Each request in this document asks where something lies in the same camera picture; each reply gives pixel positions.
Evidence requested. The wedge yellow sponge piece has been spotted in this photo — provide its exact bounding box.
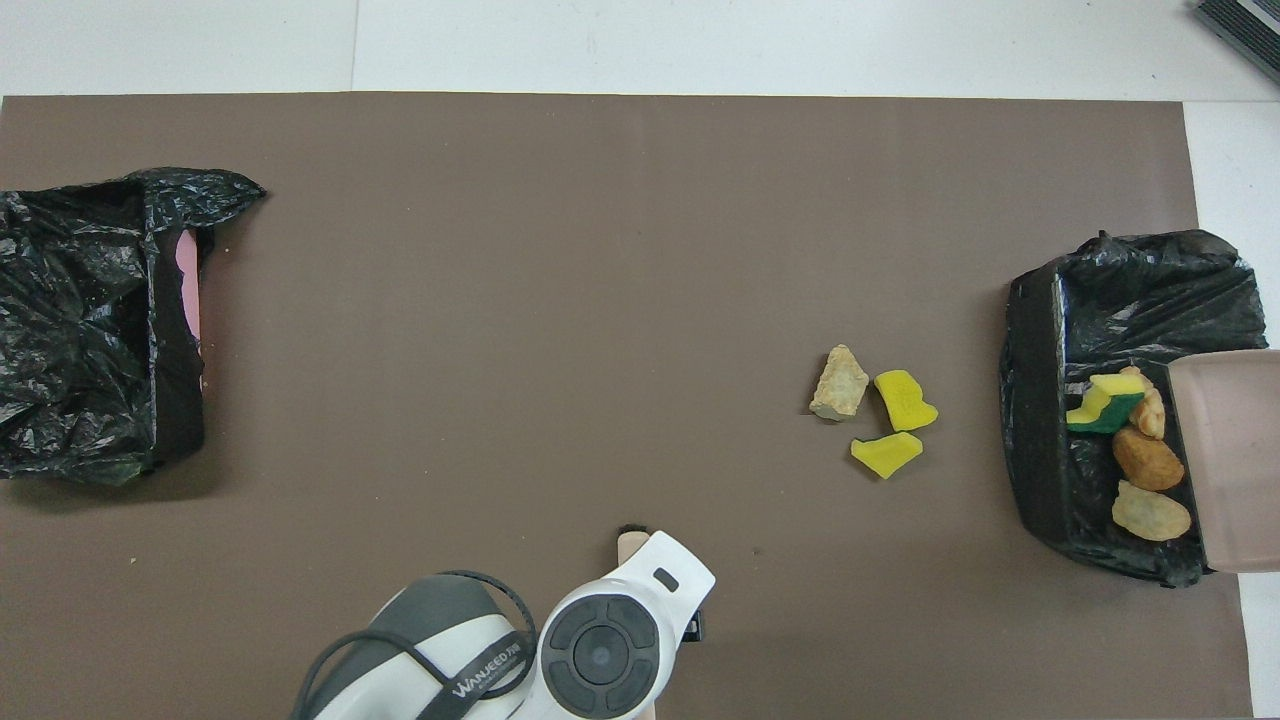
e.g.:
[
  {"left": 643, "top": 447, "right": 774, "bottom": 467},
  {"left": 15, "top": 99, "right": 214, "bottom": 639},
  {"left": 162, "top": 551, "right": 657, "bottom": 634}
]
[{"left": 850, "top": 432, "right": 925, "bottom": 480}]

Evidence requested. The toy croissant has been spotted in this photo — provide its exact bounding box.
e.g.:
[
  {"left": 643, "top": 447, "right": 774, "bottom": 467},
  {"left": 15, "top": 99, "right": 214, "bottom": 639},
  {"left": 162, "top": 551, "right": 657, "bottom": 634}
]
[
  {"left": 809, "top": 344, "right": 871, "bottom": 422},
  {"left": 1120, "top": 366, "right": 1167, "bottom": 441}
]

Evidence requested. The curved yellow sponge piece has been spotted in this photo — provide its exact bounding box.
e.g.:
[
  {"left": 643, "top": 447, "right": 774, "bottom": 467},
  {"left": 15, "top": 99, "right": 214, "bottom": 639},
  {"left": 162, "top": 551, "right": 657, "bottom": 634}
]
[{"left": 874, "top": 370, "right": 940, "bottom": 433}]

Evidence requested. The notched yellow sponge piece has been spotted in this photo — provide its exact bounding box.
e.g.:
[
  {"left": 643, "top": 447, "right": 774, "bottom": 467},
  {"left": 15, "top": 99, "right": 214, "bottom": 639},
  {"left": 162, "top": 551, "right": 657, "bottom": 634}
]
[{"left": 1066, "top": 372, "right": 1147, "bottom": 435}]

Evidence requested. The pale lumpy toy bread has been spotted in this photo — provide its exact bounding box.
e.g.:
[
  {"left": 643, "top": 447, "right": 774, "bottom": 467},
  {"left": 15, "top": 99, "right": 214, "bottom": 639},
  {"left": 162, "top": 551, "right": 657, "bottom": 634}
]
[{"left": 1112, "top": 480, "right": 1194, "bottom": 543}]

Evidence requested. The brown oval toy bread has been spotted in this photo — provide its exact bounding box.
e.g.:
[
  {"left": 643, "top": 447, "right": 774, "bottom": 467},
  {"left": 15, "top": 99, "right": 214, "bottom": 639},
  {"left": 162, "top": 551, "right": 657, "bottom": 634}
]
[{"left": 1112, "top": 427, "right": 1187, "bottom": 492}]

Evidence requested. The beige plastic dustpan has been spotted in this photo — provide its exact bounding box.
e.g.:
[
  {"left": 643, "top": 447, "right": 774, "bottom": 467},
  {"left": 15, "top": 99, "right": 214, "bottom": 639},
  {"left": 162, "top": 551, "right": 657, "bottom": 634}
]
[{"left": 1167, "top": 349, "right": 1280, "bottom": 574}]

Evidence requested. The black plastic trash bag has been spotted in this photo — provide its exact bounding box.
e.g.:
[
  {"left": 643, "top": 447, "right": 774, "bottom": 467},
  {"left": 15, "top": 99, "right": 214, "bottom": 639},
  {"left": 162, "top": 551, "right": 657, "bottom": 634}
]
[
  {"left": 0, "top": 167, "right": 267, "bottom": 488},
  {"left": 1000, "top": 230, "right": 1280, "bottom": 588}
]

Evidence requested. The pink bin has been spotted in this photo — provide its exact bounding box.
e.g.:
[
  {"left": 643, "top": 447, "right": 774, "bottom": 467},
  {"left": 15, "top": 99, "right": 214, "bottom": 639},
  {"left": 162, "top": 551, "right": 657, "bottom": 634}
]
[{"left": 174, "top": 230, "right": 206, "bottom": 391}]

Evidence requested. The brown table mat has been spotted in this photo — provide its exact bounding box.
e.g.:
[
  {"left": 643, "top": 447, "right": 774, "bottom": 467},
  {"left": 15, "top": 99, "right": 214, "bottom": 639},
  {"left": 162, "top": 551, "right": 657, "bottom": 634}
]
[{"left": 0, "top": 92, "right": 1253, "bottom": 720}]

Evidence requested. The dark ribbed panel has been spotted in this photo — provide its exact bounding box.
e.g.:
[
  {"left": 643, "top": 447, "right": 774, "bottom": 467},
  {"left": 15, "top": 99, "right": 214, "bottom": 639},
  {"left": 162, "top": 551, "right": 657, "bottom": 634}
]
[{"left": 1195, "top": 0, "right": 1280, "bottom": 86}]

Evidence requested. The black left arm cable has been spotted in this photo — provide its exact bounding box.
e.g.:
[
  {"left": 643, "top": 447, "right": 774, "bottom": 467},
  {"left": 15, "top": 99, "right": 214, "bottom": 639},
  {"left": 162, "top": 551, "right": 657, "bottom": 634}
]
[{"left": 298, "top": 569, "right": 538, "bottom": 720}]

